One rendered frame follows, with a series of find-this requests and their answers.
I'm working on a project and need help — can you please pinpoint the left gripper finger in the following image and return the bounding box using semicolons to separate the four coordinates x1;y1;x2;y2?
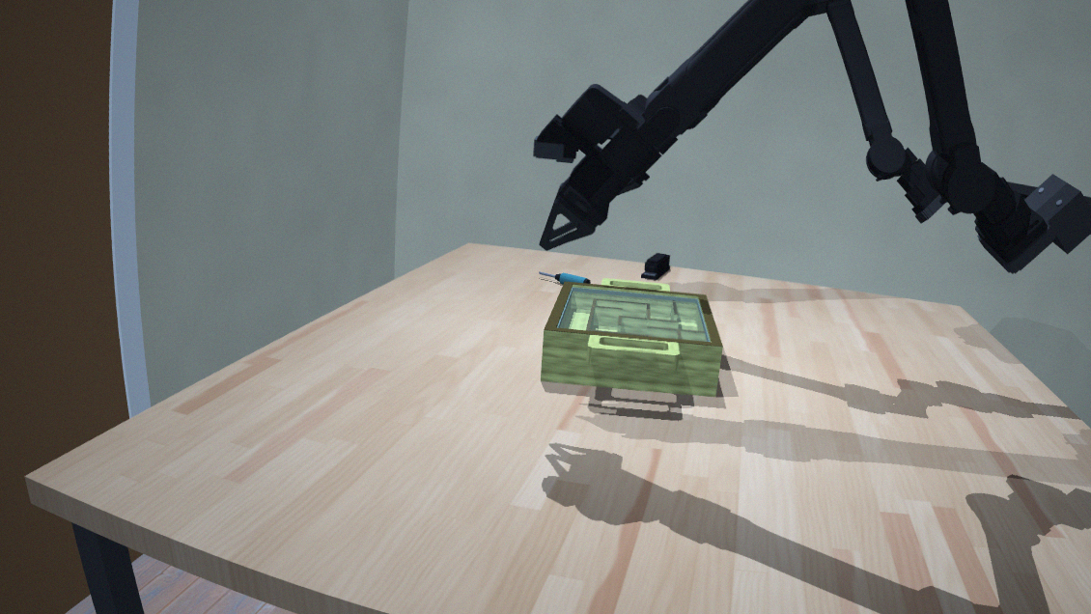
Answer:
549;182;587;240
539;196;596;251

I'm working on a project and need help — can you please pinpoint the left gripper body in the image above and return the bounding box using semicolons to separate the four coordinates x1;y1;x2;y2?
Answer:
558;167;631;227

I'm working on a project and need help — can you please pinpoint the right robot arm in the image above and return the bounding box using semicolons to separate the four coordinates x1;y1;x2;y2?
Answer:
687;0;939;214

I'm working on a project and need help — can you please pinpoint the blue-handled screwdriver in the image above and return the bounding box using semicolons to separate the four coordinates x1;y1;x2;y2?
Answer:
539;270;591;284

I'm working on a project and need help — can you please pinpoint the wooden ball maze board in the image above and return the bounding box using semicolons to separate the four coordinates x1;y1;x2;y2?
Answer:
541;278;723;397

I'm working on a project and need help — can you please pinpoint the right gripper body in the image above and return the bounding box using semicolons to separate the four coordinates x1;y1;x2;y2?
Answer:
632;152;661;185

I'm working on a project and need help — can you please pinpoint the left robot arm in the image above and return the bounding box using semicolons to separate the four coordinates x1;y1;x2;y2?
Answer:
533;0;1048;263

